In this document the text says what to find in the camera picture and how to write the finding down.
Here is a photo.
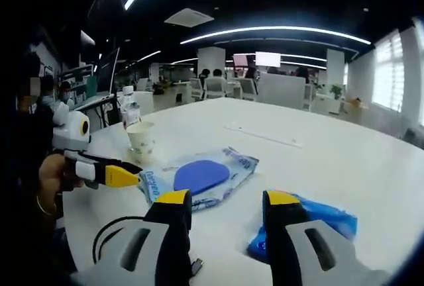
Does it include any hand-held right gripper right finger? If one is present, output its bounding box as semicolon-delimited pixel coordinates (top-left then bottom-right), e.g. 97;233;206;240
262;189;385;286

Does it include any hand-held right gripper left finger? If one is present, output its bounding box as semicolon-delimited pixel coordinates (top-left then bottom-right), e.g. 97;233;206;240
95;189;193;286

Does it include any white paper cup item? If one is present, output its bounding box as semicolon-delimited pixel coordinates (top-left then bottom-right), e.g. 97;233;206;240
127;121;156;164

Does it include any blue tissue pack item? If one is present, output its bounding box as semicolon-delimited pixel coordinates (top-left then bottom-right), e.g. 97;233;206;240
246;191;358;263

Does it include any clear water bottle item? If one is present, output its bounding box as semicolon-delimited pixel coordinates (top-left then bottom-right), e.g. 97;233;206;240
119;85;142;131

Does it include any black cable item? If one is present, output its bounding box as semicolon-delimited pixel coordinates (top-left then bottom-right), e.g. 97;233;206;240
92;216;205;277

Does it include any clear bag with blue pad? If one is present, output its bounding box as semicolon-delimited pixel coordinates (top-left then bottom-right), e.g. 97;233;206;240
138;146;260;213

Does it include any person's left hand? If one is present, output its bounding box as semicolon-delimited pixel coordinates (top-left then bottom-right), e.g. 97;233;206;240
38;153;85;194

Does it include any person's black shirt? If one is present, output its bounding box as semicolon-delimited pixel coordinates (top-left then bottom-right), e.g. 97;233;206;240
9;100;54;234

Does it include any teal item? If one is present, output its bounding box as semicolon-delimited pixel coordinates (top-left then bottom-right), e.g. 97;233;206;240
86;75;99;100

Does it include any white chair back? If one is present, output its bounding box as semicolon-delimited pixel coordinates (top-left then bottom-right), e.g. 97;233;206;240
259;72;306;111
134;91;155;117

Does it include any open laptop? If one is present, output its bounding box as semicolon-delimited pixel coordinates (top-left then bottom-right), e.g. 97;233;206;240
97;46;121;97

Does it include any gold bangle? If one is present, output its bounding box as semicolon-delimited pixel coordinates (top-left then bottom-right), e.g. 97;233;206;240
35;195;58;216

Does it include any person's head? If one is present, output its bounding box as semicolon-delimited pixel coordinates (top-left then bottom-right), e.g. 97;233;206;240
18;52;42;108

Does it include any white table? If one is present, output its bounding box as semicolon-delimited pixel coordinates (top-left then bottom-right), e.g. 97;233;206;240
62;97;424;286

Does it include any white mesh office chair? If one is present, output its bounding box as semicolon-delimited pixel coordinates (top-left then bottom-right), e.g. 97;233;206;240
238;78;258;101
190;78;203;101
203;77;228;100

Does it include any white pillar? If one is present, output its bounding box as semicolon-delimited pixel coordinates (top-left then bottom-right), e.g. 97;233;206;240
327;48;345;85
197;47;226;78

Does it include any ceiling air conditioner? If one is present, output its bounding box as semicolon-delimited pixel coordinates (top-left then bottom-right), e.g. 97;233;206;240
164;7;215;28

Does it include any potted plant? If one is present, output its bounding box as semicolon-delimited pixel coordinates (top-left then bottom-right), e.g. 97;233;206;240
330;83;345;100

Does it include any grey chair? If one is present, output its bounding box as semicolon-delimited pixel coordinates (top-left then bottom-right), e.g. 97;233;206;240
402;126;424;150

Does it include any white monitor screen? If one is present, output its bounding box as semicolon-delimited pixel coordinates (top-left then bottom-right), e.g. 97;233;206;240
254;52;282;68

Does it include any narrow window with blinds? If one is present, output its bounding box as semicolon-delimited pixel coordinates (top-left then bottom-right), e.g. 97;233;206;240
372;30;405;113

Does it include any curved ceiling light strip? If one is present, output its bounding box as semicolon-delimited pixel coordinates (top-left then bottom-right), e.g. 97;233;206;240
180;26;372;46

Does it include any large window with blinds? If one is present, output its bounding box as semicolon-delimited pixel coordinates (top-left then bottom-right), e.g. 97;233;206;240
412;17;424;128

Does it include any white table cable cover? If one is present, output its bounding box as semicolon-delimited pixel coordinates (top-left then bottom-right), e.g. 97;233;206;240
223;122;304;149

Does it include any dark wall screen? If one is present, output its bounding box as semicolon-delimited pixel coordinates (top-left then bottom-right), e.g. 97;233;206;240
87;0;125;32

